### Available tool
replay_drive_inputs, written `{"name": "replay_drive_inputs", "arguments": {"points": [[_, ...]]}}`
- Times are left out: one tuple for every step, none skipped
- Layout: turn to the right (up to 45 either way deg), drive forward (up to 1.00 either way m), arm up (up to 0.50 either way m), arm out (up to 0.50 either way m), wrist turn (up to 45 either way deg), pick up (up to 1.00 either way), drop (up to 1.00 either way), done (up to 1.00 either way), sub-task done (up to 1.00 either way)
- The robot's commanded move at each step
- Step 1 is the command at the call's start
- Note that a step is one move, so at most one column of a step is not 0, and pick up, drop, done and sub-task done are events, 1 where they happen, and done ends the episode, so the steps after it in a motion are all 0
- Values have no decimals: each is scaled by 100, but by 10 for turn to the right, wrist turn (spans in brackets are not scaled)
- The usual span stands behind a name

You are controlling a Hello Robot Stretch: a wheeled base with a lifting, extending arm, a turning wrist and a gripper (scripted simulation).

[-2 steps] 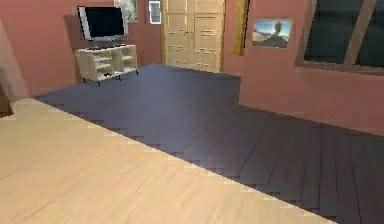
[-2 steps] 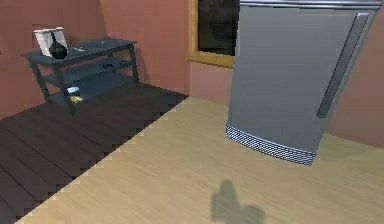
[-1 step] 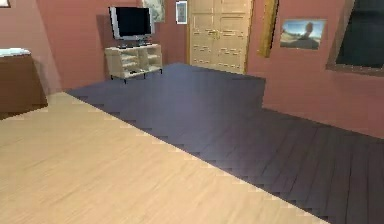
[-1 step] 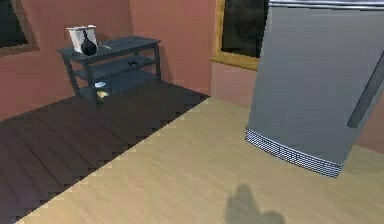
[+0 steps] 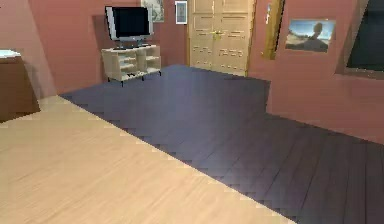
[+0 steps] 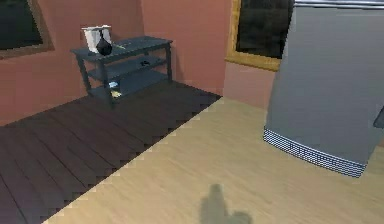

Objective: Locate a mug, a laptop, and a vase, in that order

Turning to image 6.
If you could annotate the black round vase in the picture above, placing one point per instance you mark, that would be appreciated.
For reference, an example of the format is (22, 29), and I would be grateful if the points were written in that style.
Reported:
(104, 47)

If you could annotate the small black object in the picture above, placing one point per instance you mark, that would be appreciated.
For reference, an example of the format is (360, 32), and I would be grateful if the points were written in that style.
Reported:
(144, 63)

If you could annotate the dark grey shelf table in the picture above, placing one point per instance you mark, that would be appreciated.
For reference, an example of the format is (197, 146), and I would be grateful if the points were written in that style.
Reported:
(133, 71)

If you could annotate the pale blue yellow object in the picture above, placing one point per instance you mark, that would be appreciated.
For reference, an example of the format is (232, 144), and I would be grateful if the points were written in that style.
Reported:
(114, 89)

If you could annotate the thin yellow green stick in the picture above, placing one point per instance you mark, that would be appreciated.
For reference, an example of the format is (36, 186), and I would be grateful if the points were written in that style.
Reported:
(119, 45)

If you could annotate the yellow framed window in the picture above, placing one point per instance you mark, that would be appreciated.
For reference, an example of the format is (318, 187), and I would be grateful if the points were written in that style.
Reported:
(260, 30)

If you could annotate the white box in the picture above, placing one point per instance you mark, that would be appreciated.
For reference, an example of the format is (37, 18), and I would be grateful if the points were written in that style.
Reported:
(91, 38)

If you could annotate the grey fridge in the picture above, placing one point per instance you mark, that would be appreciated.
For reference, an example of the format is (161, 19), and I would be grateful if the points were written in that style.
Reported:
(326, 83)

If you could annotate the brown framed window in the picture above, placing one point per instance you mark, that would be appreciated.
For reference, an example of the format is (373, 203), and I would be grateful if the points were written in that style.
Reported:
(16, 23)

